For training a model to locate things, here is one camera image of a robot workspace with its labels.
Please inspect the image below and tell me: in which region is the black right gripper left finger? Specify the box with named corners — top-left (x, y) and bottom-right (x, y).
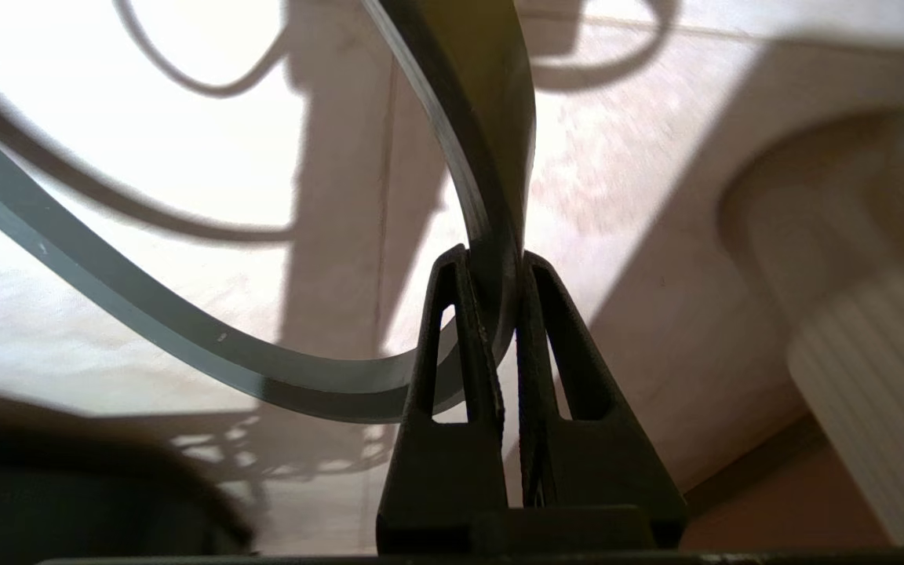
top-left (377, 244), bottom-right (508, 511)

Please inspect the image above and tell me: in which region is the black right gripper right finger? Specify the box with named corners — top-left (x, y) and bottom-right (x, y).
top-left (515, 251), bottom-right (687, 515)

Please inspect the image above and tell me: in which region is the grey bin retaining ring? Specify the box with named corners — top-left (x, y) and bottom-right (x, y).
top-left (0, 0), bottom-right (538, 425)

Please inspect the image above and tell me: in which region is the grey ribbed stool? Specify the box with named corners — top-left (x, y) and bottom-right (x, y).
top-left (786, 255), bottom-right (904, 546)

